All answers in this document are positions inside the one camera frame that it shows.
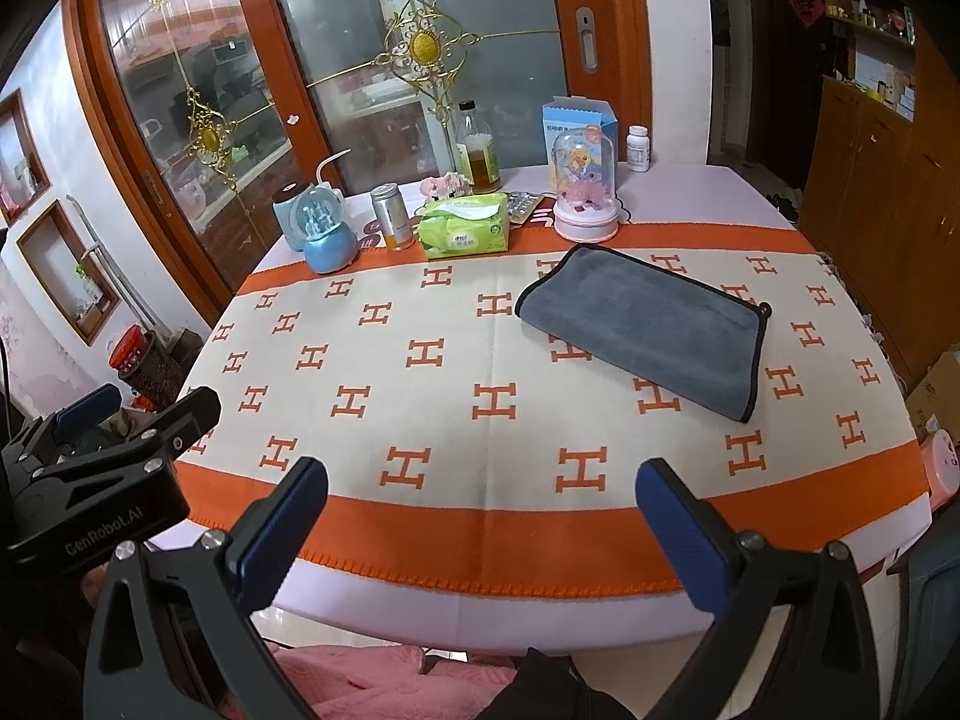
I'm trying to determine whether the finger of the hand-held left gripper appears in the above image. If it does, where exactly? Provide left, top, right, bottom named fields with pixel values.
left=21, top=383, right=123, bottom=458
left=45, top=385, right=222, bottom=487

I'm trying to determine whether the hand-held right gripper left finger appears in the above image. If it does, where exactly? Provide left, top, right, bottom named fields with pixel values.
left=84, top=455, right=329, bottom=720

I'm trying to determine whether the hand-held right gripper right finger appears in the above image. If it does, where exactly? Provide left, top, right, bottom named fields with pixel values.
left=635, top=457, right=881, bottom=720

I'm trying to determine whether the grey towel with black trim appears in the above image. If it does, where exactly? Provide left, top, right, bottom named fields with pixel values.
left=514, top=243, right=773, bottom=425

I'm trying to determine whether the red lidded jar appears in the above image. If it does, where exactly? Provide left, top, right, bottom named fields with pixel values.
left=109, top=324, right=157, bottom=380

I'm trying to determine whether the pink fluffy garment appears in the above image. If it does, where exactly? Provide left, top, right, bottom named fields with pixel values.
left=270, top=641, right=518, bottom=720

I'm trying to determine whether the orange patterned tablecloth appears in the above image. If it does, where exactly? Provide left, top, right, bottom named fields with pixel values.
left=146, top=161, right=935, bottom=635

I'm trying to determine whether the blue snow globe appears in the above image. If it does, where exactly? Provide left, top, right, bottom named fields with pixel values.
left=293, top=189, right=359, bottom=275

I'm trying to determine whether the pink plastic stool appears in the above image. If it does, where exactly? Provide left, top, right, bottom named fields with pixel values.
left=916, top=431, right=960, bottom=515

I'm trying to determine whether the cardboard box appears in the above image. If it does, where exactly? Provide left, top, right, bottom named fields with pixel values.
left=904, top=345, right=960, bottom=443

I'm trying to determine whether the silver and orange can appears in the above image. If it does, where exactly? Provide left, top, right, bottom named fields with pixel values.
left=370, top=183, right=413, bottom=251

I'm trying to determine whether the green tissue pack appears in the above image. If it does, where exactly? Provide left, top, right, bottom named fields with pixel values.
left=415, top=191, right=512, bottom=262

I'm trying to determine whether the pink flower ornament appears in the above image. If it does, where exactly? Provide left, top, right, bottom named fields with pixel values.
left=420, top=171, right=471, bottom=201

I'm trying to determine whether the wooden framed glass sliding door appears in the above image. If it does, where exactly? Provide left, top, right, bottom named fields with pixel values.
left=64, top=0, right=653, bottom=316

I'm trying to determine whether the pink dome music box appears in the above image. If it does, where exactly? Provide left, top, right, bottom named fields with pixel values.
left=553, top=124, right=626, bottom=244

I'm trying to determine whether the blister pack of pills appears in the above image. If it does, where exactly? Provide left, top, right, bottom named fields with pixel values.
left=501, top=190, right=545, bottom=222

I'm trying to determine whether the glass bottle with amber liquid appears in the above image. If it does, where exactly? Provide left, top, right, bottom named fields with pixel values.
left=455, top=100, right=502, bottom=194

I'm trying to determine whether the blue and white carton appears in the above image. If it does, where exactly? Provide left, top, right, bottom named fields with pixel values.
left=541, top=96, right=618, bottom=185

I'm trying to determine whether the wooden cabinet with shelves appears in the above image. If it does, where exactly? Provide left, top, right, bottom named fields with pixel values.
left=795, top=0, right=960, bottom=391

